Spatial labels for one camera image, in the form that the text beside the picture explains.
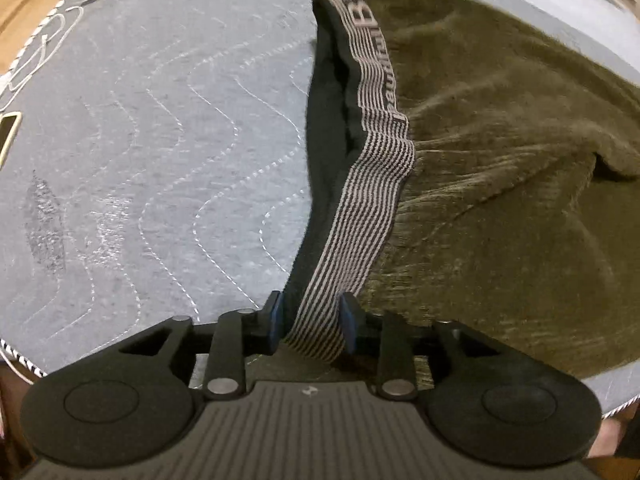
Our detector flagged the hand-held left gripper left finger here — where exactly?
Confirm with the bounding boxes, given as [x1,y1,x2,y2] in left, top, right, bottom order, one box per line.
[119,290,285,402]

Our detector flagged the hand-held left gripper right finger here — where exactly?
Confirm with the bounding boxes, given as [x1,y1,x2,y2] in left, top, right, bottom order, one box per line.
[338,291,507,402]

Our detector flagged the olive corduroy pants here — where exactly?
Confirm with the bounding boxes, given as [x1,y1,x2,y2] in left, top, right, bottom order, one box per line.
[283,0,640,382]

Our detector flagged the grey quilted mattress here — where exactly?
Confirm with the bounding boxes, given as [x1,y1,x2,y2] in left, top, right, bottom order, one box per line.
[0,0,640,422]

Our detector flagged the wooden bed frame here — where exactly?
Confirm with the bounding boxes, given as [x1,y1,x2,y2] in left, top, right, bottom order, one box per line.
[0,0,103,78]

